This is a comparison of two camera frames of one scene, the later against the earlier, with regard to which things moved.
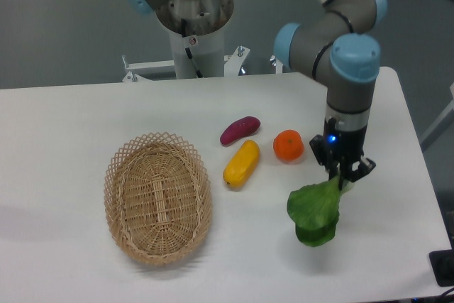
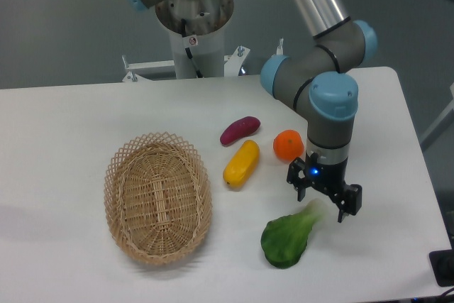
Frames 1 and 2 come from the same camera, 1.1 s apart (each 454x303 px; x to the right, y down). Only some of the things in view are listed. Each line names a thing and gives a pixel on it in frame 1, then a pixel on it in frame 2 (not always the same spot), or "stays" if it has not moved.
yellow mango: x=242 y=165 stays
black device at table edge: x=443 y=265 stays
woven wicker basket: x=158 y=197 stays
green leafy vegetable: x=315 y=210 -> x=284 y=238
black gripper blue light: x=336 y=144 -> x=328 y=178
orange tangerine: x=289 y=145 stays
